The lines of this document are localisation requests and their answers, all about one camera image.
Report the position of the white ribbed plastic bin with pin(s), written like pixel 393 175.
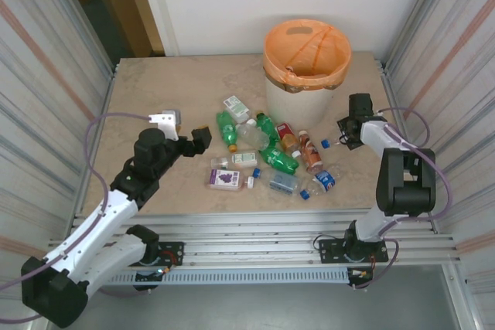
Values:
pixel 298 109

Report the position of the clear square bottle green-white label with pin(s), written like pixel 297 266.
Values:
pixel 236 107
pixel 243 158

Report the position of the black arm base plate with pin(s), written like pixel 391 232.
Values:
pixel 332 250
pixel 174 252

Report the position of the clear bottle grey-blue label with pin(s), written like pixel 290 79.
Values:
pixel 282 182

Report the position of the yellow power connector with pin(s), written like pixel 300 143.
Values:
pixel 361 273
pixel 164 270

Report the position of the clear bottle white cap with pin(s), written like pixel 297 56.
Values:
pixel 253 136

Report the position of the orange-brown drink bottle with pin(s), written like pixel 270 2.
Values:
pixel 309 152

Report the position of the aluminium rail frame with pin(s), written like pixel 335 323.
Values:
pixel 247 229

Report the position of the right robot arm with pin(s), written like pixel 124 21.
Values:
pixel 406 191

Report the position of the white bin with orange bag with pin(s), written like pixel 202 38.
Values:
pixel 305 48

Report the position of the brown packing tape strip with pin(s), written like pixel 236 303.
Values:
pixel 332 86
pixel 284 84

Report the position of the bottle with purple grape label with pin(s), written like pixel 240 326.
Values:
pixel 224 178

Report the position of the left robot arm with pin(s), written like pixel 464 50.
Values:
pixel 93 229

